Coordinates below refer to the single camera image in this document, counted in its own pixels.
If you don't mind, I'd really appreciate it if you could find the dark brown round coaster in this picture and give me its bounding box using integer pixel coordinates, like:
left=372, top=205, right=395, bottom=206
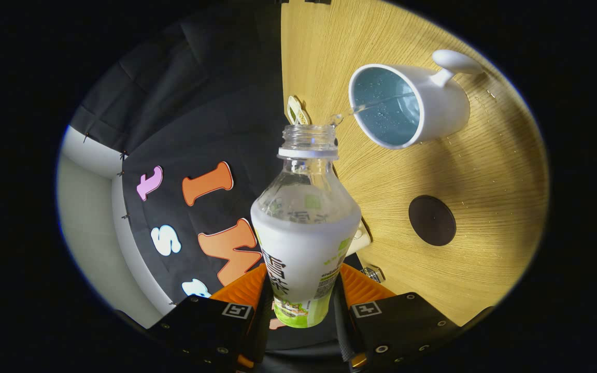
left=408, top=195, right=457, bottom=247

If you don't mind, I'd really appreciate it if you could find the white cup with blue inside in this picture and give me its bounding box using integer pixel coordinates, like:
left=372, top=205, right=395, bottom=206
left=348, top=49, right=484, bottom=150

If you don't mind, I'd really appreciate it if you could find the white toaster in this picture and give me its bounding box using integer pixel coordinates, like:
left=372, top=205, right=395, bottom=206
left=348, top=220, right=373, bottom=257

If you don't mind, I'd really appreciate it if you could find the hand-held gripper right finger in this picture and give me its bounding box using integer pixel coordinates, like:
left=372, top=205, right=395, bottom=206
left=332, top=262, right=462, bottom=372

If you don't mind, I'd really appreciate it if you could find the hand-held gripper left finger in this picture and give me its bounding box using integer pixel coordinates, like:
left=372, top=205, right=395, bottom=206
left=146, top=262, right=273, bottom=372

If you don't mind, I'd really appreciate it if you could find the metal wire utensil holder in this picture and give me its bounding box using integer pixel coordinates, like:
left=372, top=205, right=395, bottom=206
left=361, top=264, right=386, bottom=284

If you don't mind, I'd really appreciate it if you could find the black backdrop cloth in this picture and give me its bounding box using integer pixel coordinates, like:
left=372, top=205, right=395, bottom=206
left=68, top=0, right=361, bottom=353

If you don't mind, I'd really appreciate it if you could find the clear bottle with white label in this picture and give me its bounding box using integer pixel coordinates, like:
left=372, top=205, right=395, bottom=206
left=250, top=124, right=362, bottom=329

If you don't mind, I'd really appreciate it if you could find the white divided dish with beans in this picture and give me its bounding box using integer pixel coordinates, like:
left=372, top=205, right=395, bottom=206
left=287, top=95, right=311, bottom=126

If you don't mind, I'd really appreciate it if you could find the wooden table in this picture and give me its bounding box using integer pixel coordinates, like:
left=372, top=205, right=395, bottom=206
left=280, top=0, right=550, bottom=327

